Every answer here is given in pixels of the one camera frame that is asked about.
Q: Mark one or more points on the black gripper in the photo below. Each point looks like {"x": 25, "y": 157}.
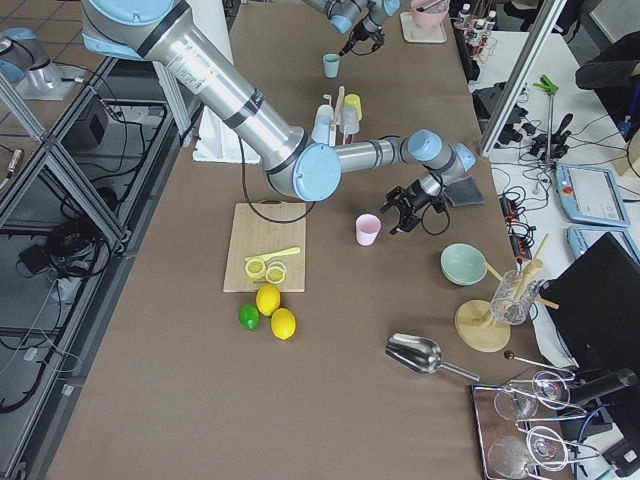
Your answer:
{"x": 362, "y": 34}
{"x": 414, "y": 199}

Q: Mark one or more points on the green cup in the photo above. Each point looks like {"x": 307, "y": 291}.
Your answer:
{"x": 331, "y": 63}

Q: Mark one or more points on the pink cup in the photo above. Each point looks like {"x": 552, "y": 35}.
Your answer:
{"x": 367, "y": 228}

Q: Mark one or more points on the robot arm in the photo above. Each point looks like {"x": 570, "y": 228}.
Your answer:
{"x": 165, "y": 32}
{"x": 363, "y": 20}

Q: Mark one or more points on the yellow cup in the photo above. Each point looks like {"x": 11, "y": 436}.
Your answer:
{"x": 354, "y": 100}

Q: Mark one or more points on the grey cup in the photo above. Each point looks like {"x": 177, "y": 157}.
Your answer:
{"x": 325, "y": 110}

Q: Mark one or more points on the white cup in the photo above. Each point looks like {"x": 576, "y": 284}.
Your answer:
{"x": 349, "y": 123}

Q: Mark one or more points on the light blue cup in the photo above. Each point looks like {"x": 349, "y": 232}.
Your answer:
{"x": 323, "y": 130}

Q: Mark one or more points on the cream plastic tray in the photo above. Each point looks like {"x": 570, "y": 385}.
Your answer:
{"x": 429, "y": 30}

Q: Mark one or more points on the grey folded cloth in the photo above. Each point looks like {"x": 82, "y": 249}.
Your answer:
{"x": 464, "y": 192}

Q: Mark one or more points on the pink bowl with ice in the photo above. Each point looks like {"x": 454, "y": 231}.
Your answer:
{"x": 429, "y": 13}

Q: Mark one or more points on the green bowl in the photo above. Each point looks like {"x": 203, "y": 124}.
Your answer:
{"x": 462, "y": 264}

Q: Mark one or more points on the wooden mug tree stand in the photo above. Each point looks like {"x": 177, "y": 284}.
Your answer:
{"x": 474, "y": 322}

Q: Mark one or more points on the glass mug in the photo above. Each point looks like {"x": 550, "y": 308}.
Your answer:
{"x": 509, "y": 307}

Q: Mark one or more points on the lemon slice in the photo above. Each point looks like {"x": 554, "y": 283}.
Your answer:
{"x": 275, "y": 272}
{"x": 255, "y": 269}

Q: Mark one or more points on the metal scoop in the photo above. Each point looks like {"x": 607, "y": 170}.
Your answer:
{"x": 422, "y": 355}

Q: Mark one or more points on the yellow plastic knife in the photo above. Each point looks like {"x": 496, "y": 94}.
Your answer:
{"x": 275, "y": 254}

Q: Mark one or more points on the wooden cutting board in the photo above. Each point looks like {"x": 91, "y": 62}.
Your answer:
{"x": 251, "y": 235}

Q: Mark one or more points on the yellow lemon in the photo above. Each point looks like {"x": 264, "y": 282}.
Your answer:
{"x": 283, "y": 323}
{"x": 268, "y": 299}

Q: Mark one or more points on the blue teach pendant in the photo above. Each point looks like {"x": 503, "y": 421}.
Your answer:
{"x": 590, "y": 195}
{"x": 581, "y": 237}

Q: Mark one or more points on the reacher grabber stick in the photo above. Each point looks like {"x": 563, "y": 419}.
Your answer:
{"x": 550, "y": 89}

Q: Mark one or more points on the green lime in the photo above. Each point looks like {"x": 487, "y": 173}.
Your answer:
{"x": 249, "y": 316}

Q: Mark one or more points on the black monitor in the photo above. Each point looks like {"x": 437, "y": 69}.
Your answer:
{"x": 598, "y": 314}

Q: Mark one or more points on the seated person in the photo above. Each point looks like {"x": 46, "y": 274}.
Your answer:
{"x": 614, "y": 76}

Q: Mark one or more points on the wine glass rack tray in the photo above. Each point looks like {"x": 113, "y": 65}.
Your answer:
{"x": 518, "y": 425}

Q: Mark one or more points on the white wire cup holder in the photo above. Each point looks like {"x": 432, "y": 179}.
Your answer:
{"x": 337, "y": 104}

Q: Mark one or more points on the aluminium frame post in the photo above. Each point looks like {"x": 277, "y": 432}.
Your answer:
{"x": 541, "y": 29}

